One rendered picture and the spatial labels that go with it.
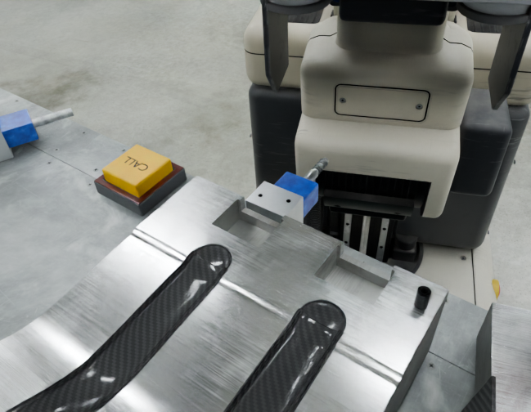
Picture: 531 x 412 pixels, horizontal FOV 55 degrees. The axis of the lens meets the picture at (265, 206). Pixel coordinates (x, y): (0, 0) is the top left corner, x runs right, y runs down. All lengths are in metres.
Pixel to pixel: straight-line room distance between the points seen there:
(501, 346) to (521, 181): 1.57
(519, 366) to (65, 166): 0.57
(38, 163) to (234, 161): 1.28
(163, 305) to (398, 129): 0.43
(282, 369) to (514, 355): 0.18
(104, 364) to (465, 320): 0.32
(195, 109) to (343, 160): 1.61
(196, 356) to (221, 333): 0.02
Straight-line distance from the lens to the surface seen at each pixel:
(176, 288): 0.43
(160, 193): 0.62
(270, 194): 0.53
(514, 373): 0.44
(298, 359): 0.38
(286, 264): 0.42
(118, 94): 2.50
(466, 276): 1.25
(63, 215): 0.65
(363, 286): 0.45
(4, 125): 0.77
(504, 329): 0.46
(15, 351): 0.43
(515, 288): 1.64
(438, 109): 0.70
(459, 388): 0.48
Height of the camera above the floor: 1.22
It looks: 44 degrees down
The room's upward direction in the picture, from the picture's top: 4 degrees counter-clockwise
